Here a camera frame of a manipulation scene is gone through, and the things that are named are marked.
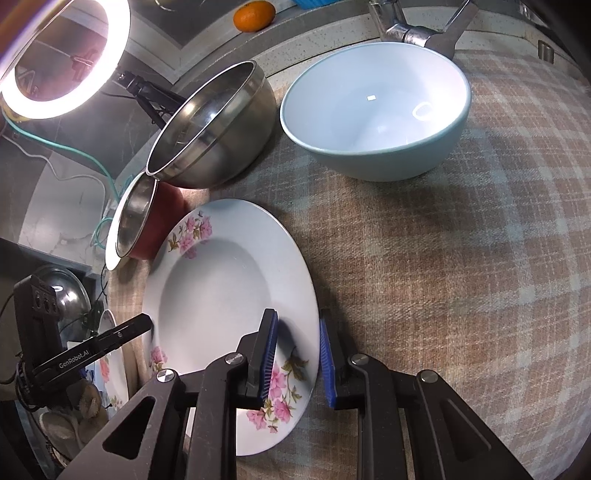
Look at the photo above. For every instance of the ring light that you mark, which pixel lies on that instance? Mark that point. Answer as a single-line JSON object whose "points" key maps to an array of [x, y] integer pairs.
{"points": [[65, 66]]}

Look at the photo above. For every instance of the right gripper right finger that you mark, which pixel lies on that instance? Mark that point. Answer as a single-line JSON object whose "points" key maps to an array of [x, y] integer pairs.
{"points": [[409, 426]]}

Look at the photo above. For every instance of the pink floral white plate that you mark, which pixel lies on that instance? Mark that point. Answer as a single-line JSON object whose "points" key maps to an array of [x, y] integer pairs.
{"points": [[215, 274]]}

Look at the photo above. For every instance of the light blue ceramic bowl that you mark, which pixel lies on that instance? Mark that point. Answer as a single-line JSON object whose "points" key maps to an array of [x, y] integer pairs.
{"points": [[378, 112]]}

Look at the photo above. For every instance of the black tripod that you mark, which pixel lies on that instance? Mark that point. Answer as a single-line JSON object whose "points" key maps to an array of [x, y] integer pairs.
{"points": [[153, 99]]}

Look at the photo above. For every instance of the chrome faucet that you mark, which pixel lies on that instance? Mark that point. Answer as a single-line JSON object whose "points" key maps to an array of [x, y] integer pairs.
{"points": [[392, 26]]}

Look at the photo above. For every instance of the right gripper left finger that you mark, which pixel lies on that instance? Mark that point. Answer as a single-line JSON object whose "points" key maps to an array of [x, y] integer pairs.
{"points": [[184, 426]]}

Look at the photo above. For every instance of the white plate olive pattern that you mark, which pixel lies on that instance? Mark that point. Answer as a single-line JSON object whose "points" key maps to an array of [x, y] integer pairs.
{"points": [[112, 259]]}

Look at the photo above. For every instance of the rose pattern deep plate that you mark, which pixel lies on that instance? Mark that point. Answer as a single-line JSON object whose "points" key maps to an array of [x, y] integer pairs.
{"points": [[108, 376]]}

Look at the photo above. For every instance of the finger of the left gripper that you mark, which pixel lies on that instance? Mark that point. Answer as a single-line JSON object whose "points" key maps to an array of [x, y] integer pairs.
{"points": [[65, 368]]}

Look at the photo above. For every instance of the small chrome sink cap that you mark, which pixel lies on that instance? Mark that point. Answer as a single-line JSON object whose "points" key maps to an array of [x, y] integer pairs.
{"points": [[545, 52]]}

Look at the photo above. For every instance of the large stainless steel bowl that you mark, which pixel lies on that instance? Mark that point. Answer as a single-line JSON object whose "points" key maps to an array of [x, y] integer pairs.
{"points": [[218, 131]]}

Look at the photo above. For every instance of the orange tangerine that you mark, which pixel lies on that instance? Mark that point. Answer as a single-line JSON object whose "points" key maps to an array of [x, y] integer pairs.
{"points": [[254, 16]]}

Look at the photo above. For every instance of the steel pot lid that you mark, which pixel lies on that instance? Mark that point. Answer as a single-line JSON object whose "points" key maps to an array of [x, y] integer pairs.
{"points": [[72, 301]]}

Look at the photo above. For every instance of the red steel-lined bowl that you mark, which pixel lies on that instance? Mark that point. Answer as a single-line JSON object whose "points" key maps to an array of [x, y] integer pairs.
{"points": [[149, 211]]}

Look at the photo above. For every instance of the plaid tablecloth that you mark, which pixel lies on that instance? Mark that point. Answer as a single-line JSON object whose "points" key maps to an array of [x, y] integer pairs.
{"points": [[479, 269]]}

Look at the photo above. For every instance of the blue fluted cup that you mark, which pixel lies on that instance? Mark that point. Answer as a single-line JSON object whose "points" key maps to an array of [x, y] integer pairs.
{"points": [[313, 4]]}

